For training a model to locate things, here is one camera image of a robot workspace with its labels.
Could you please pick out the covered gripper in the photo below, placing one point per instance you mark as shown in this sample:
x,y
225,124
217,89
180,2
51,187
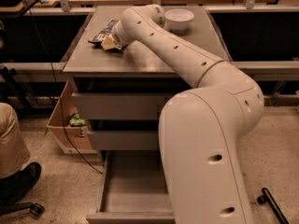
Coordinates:
x,y
117,36

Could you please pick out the blue chip bag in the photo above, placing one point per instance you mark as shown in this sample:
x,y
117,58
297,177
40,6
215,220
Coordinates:
x,y
104,33

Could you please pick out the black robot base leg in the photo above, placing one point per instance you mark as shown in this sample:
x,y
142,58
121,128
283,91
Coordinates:
x,y
266,197

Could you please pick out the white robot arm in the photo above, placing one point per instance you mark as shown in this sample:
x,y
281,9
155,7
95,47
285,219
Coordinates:
x,y
199,127

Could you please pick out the grey drawer cabinet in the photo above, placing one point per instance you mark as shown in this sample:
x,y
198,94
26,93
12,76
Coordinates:
x,y
135,69

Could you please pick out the grey top drawer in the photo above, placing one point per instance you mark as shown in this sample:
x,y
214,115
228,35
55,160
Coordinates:
x,y
140,106

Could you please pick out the grey drawer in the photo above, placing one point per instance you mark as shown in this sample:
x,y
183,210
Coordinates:
x,y
140,106
132,190
123,140

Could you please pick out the grey middle drawer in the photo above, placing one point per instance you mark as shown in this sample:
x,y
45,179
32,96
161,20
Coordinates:
x,y
123,140

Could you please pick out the grey bottom drawer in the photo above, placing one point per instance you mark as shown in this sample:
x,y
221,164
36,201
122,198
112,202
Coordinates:
x,y
132,190

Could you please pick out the white bowl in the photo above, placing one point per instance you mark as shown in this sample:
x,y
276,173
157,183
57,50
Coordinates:
x,y
178,20

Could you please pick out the green toy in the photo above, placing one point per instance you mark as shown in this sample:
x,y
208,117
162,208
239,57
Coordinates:
x,y
77,121

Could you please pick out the cardboard box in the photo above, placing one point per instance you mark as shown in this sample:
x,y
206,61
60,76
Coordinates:
x,y
69,138

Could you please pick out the beige trouser leg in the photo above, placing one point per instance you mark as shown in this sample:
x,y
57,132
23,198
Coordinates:
x,y
14,153

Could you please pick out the black shoe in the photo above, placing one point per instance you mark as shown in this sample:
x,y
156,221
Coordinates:
x,y
15,187

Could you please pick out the black chair base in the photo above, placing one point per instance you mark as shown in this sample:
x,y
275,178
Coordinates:
x,y
35,209

